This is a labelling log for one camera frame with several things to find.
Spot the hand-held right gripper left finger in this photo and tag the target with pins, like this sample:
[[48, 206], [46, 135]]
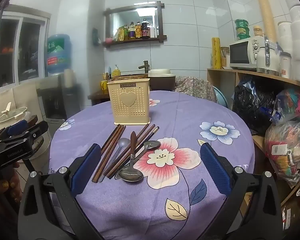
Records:
[[88, 165]]

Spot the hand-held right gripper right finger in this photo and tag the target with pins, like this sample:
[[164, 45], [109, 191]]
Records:
[[212, 165]]

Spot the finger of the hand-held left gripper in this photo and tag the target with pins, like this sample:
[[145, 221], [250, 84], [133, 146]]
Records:
[[17, 127], [38, 128]]

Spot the bunch of wooden chopsticks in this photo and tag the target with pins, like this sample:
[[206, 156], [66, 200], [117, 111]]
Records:
[[107, 155]]

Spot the beige perforated cutlery basket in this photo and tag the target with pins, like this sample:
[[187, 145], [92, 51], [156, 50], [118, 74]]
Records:
[[128, 110]]

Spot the person's left hand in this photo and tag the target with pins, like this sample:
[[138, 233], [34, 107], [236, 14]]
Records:
[[7, 190]]

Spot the glass pot lid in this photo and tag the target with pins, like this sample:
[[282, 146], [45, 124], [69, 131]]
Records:
[[11, 115]]

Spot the small grey metal spoon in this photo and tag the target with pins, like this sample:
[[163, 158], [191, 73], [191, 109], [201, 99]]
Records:
[[123, 142]]

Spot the water dispenser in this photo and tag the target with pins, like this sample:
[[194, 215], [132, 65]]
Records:
[[70, 100]]

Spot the flat metal spoon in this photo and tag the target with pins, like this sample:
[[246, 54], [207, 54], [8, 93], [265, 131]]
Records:
[[152, 145]]

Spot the purple floral tablecloth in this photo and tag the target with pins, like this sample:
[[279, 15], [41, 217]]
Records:
[[190, 105]]

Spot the dark wooden counter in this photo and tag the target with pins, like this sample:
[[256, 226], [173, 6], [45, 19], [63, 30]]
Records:
[[97, 96]]

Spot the light blue plastic basin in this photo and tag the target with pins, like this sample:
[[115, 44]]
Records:
[[221, 97]]

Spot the black plastic bag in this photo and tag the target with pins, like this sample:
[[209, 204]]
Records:
[[247, 105]]

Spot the blue water jug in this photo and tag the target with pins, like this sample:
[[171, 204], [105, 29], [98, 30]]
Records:
[[58, 55]]

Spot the clear bag colourful contents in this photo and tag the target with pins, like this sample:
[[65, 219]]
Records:
[[292, 102], [287, 150]]

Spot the yellow mug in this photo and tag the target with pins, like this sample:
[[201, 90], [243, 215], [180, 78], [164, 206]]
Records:
[[104, 86]]

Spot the sliding window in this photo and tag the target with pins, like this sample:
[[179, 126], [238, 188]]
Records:
[[30, 50]]

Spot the patterned cloth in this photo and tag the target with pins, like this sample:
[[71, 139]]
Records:
[[195, 87]]

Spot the blue plastic bag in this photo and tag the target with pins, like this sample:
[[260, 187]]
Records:
[[250, 82]]

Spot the light wooden shelf unit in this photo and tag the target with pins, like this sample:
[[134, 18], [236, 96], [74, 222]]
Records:
[[240, 73]]

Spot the yellow soap pump bottle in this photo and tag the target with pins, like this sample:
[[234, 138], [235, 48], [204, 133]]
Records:
[[116, 72]]

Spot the beige brown rice cooker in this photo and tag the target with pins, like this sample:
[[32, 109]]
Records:
[[162, 82]]

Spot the woven pattern basin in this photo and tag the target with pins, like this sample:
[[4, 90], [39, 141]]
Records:
[[130, 76]]

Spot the glass jar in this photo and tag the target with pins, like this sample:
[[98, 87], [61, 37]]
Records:
[[225, 60]]

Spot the yellow wrap roll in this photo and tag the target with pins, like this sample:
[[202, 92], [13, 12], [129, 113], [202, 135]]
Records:
[[216, 52]]

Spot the pink bowl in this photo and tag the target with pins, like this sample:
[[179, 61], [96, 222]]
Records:
[[108, 40]]

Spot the bronze faucet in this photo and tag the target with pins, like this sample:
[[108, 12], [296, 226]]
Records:
[[146, 66]]

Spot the white microwave oven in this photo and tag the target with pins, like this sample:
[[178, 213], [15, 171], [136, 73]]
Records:
[[240, 52]]

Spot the yellow seasoning packet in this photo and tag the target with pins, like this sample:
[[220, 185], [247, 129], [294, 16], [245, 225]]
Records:
[[118, 33]]

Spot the white bottle black lid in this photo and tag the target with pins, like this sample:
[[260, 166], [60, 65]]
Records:
[[286, 65]]

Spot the green bottle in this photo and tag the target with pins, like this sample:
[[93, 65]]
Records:
[[125, 32]]

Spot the purple label bottle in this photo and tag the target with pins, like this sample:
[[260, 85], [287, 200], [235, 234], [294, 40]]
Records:
[[132, 31]]

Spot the yellow label bottle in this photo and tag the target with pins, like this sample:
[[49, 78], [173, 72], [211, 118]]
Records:
[[138, 30]]

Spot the wooden framed mirror shelf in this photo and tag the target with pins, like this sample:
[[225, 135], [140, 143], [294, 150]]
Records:
[[130, 17]]

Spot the dark bottle red label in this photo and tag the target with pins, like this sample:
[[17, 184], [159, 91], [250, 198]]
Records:
[[145, 28]]

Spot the white plastic bottle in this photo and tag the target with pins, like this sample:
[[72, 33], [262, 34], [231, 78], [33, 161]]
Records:
[[153, 31]]

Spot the stack of yellow paper cups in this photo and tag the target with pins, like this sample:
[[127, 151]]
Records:
[[263, 10]]

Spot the green wall packet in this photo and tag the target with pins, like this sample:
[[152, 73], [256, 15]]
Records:
[[95, 35]]

